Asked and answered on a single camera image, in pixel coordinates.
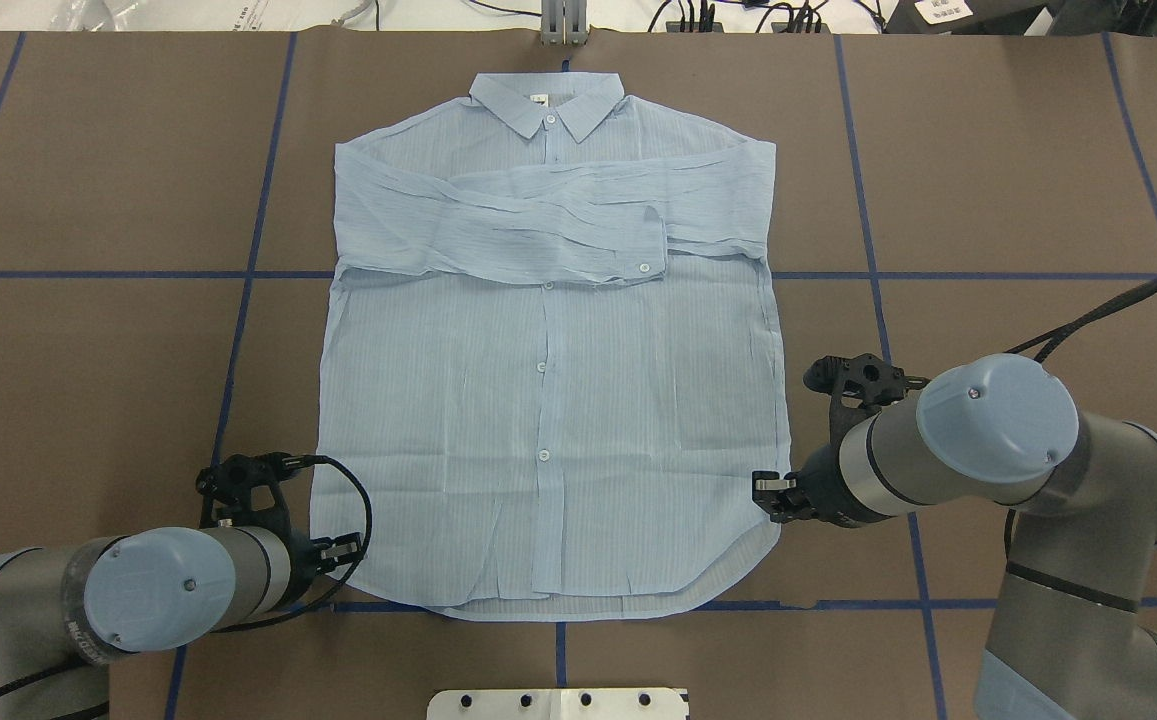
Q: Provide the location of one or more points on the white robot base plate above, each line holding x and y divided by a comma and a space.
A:
561, 703

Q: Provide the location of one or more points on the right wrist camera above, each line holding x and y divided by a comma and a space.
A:
866, 379

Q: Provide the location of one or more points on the brown paper table cover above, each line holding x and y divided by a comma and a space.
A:
165, 250

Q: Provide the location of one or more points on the grey aluminium frame post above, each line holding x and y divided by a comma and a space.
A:
564, 22

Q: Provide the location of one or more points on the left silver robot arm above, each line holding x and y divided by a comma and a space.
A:
68, 614

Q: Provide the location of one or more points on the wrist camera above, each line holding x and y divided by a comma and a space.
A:
246, 490
866, 379

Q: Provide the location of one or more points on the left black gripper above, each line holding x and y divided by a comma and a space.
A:
302, 565

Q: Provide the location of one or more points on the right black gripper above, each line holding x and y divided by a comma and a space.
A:
820, 484

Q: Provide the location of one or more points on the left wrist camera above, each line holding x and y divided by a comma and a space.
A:
246, 490

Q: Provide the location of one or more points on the light blue button-up shirt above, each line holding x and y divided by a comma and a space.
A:
553, 354

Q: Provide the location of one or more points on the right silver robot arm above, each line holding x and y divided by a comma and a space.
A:
1065, 641

